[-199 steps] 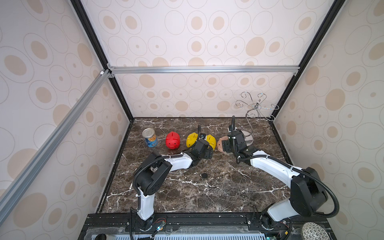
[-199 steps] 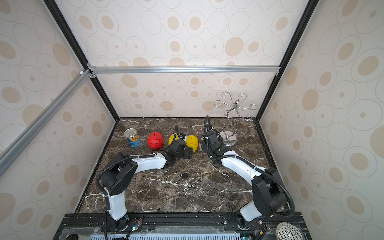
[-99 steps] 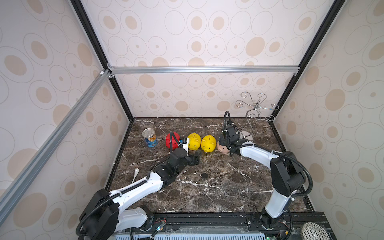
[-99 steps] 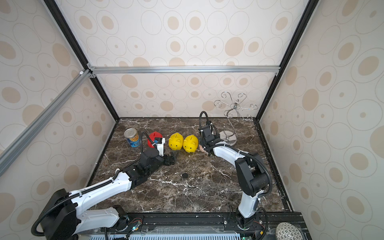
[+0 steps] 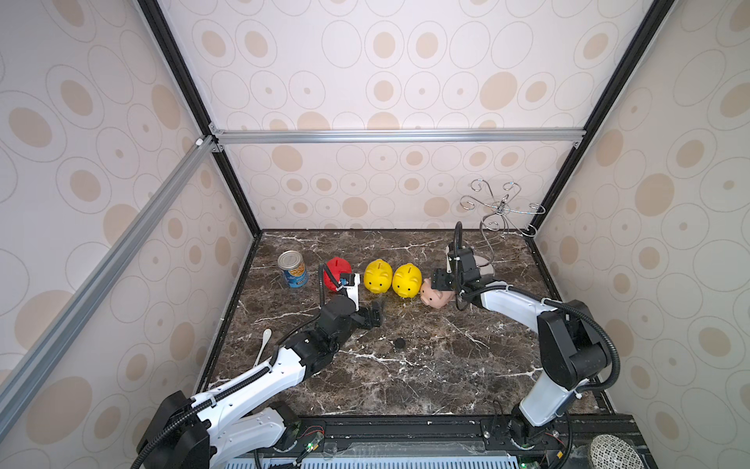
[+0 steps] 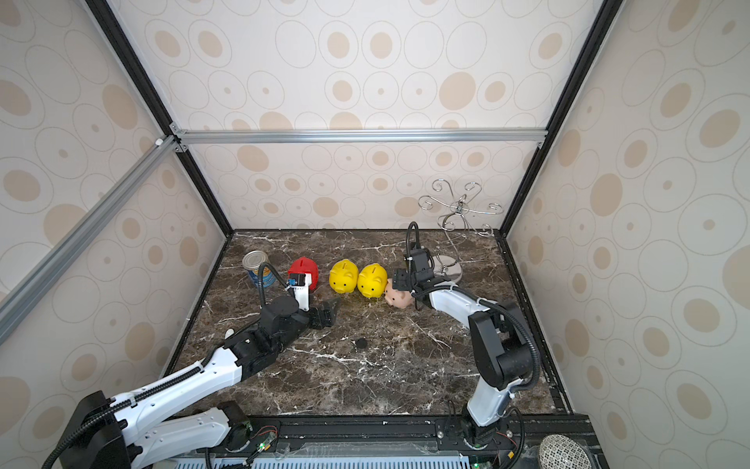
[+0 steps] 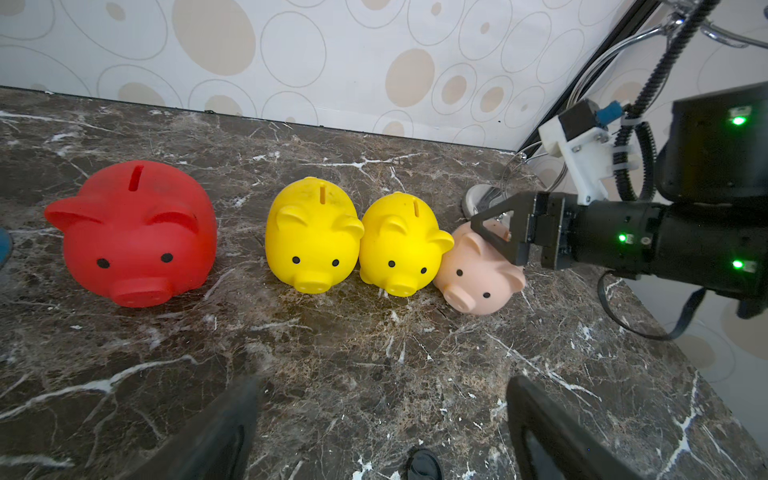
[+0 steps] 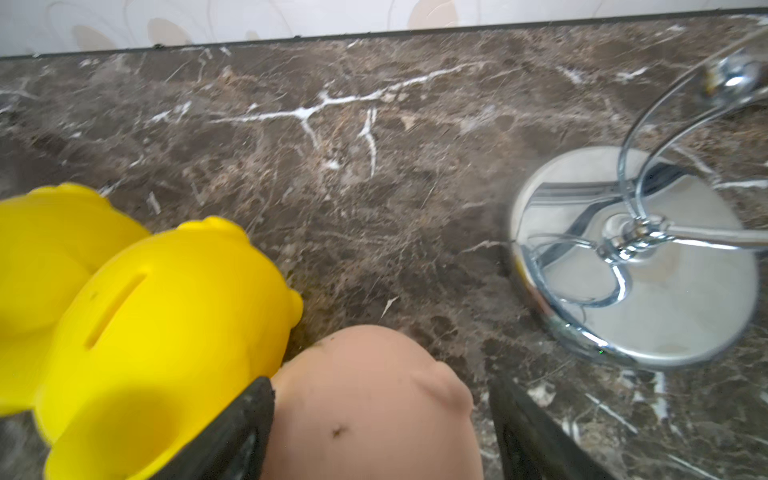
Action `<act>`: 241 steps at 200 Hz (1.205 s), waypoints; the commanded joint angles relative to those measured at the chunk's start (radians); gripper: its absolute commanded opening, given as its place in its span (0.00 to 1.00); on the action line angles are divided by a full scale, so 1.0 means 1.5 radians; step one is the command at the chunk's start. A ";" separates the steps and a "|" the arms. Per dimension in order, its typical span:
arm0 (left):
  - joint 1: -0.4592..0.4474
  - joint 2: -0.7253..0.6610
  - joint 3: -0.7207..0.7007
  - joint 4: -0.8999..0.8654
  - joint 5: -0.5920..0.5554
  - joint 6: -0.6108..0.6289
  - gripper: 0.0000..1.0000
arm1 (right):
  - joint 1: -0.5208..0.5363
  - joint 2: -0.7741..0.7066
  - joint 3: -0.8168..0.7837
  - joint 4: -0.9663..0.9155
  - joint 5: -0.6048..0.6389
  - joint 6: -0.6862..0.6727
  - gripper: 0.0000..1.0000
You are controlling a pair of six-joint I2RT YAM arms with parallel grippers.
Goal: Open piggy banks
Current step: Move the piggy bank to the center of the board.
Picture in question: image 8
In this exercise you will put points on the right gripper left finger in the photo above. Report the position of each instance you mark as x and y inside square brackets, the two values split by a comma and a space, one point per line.
[233, 445]

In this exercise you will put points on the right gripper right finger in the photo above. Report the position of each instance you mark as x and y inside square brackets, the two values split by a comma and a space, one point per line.
[531, 444]

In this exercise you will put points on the yellow piggy bank front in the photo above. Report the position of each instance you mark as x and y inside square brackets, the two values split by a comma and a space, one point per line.
[156, 345]

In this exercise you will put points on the yellow piggy bank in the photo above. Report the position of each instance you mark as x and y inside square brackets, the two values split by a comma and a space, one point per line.
[53, 240]
[156, 345]

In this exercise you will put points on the pink piggy bank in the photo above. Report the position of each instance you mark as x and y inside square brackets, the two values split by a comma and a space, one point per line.
[368, 402]

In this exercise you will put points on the yellow piggy bank back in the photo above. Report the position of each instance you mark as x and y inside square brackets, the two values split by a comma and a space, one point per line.
[53, 240]

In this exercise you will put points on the chrome wire hook stand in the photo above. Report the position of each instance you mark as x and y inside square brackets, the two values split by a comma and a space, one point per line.
[631, 259]

